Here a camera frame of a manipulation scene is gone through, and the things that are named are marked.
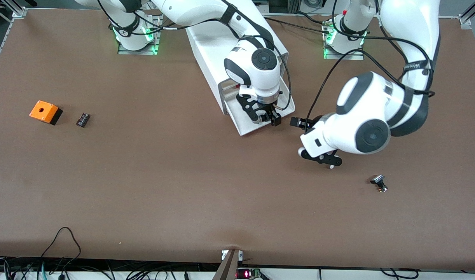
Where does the thin black looped cable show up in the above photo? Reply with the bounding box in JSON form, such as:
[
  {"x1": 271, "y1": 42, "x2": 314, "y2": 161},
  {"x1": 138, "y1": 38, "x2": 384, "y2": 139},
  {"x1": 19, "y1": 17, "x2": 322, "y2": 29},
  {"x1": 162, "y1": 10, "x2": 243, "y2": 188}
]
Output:
[{"x1": 40, "y1": 227, "x2": 82, "y2": 270}]

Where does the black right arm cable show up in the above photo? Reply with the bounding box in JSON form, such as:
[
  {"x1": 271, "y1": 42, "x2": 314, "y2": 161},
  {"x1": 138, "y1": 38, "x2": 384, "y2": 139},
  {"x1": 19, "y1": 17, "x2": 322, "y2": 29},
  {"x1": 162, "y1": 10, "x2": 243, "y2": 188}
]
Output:
[{"x1": 97, "y1": 0, "x2": 293, "y2": 112}]

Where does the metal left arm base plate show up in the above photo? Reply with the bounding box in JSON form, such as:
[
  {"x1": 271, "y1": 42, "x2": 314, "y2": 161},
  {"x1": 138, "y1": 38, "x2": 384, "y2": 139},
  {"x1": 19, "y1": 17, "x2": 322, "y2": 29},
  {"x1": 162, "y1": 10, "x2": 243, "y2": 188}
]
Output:
[{"x1": 323, "y1": 16, "x2": 365, "y2": 60}]

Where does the white drawer cabinet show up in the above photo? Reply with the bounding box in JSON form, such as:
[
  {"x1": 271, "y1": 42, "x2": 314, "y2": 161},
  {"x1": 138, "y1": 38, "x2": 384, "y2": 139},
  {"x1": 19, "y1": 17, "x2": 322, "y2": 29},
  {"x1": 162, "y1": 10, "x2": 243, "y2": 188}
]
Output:
[{"x1": 185, "y1": 16, "x2": 290, "y2": 116}]

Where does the orange button box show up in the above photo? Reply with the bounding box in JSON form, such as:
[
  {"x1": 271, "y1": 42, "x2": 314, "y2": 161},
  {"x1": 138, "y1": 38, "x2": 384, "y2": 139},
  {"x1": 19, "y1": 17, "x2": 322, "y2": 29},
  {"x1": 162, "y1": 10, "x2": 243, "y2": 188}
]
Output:
[{"x1": 29, "y1": 100, "x2": 63, "y2": 126}]

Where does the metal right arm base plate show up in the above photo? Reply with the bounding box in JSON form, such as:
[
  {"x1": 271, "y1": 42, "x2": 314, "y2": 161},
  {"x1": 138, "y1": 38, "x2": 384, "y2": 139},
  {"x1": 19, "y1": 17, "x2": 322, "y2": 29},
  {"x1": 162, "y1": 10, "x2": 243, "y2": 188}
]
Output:
[{"x1": 117, "y1": 10, "x2": 161, "y2": 55}]

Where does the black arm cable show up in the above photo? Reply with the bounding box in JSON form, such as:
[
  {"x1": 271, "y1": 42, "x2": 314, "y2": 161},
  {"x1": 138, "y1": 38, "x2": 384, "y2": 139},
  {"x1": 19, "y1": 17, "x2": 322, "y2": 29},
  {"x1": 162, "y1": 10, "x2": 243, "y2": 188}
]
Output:
[
  {"x1": 97, "y1": 0, "x2": 293, "y2": 112},
  {"x1": 306, "y1": 0, "x2": 436, "y2": 126}
]

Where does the black table cable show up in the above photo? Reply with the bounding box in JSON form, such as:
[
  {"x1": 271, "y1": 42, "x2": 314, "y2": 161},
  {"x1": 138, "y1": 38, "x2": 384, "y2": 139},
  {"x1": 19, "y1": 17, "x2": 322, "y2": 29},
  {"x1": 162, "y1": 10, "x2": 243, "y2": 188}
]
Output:
[
  {"x1": 295, "y1": 11, "x2": 328, "y2": 25},
  {"x1": 265, "y1": 17, "x2": 331, "y2": 34}
]

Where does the black silver key switch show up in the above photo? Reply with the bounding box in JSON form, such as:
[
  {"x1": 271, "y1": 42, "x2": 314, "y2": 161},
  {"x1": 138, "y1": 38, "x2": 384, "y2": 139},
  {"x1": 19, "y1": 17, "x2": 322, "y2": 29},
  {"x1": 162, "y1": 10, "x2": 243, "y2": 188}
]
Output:
[{"x1": 370, "y1": 175, "x2": 388, "y2": 193}]

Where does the aluminium frame profile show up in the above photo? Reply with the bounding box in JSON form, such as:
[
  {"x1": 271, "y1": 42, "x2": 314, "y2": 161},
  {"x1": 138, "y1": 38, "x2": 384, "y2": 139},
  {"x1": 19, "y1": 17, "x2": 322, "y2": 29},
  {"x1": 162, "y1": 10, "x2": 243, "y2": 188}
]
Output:
[
  {"x1": 0, "y1": 0, "x2": 28, "y2": 78},
  {"x1": 458, "y1": 0, "x2": 475, "y2": 30}
]

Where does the white plastic drawer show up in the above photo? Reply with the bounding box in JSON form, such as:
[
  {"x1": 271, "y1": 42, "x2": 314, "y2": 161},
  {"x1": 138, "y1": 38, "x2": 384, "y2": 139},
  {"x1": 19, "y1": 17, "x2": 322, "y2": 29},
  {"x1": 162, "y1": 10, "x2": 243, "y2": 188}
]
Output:
[{"x1": 225, "y1": 76, "x2": 296, "y2": 137}]

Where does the black red display device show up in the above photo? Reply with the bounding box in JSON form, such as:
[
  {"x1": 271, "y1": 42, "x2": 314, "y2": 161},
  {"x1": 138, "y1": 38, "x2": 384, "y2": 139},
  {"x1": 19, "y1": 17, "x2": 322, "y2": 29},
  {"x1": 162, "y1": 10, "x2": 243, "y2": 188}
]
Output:
[{"x1": 237, "y1": 268, "x2": 262, "y2": 280}]

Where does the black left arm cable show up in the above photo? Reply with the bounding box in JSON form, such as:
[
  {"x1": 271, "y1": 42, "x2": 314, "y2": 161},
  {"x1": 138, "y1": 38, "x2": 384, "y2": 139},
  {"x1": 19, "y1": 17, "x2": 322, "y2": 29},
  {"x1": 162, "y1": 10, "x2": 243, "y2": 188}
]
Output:
[{"x1": 306, "y1": 0, "x2": 436, "y2": 126}]

